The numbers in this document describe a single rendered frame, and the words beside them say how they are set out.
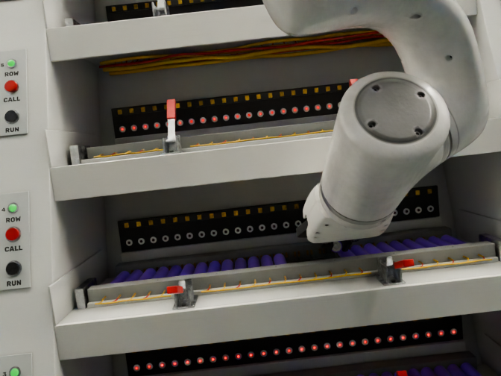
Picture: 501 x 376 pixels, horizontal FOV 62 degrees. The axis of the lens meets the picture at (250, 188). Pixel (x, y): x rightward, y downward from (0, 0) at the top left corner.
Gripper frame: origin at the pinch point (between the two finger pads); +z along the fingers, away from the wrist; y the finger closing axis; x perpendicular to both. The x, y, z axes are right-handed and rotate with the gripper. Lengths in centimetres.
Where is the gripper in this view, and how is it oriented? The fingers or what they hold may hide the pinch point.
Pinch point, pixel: (336, 238)
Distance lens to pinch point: 61.8
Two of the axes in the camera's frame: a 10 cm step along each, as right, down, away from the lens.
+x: 1.0, 9.0, -4.2
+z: 0.4, 4.2, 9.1
